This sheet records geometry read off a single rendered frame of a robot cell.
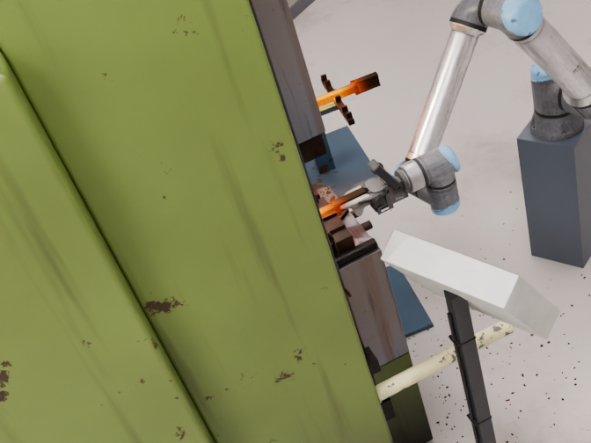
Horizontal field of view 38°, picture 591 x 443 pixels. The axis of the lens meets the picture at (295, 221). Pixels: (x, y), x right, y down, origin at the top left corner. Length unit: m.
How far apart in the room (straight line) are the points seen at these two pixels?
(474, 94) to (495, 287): 2.85
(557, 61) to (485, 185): 1.35
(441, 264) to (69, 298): 0.82
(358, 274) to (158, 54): 1.07
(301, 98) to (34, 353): 0.85
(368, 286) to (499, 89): 2.36
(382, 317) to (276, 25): 1.02
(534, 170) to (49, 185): 2.16
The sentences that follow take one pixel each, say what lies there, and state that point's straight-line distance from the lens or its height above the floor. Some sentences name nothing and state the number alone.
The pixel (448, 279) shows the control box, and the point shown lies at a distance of 1.95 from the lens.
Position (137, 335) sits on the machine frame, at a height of 1.35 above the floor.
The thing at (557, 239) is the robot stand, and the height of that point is 0.13.
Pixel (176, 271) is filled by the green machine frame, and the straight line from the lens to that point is 1.87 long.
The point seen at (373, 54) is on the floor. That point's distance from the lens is 5.24.
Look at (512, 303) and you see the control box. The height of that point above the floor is 1.15.
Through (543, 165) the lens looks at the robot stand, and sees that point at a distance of 3.31.
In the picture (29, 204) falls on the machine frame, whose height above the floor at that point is 1.74.
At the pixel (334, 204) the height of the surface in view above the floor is 1.01.
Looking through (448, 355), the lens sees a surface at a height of 0.64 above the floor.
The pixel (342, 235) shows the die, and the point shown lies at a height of 0.98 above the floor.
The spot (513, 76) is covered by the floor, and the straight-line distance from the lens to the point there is 4.76.
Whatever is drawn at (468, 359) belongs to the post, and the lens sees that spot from 2.19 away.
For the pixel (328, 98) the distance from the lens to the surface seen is 2.92.
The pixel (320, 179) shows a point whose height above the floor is 0.77.
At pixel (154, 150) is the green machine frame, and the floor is 1.68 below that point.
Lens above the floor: 2.53
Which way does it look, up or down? 38 degrees down
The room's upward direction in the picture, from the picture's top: 19 degrees counter-clockwise
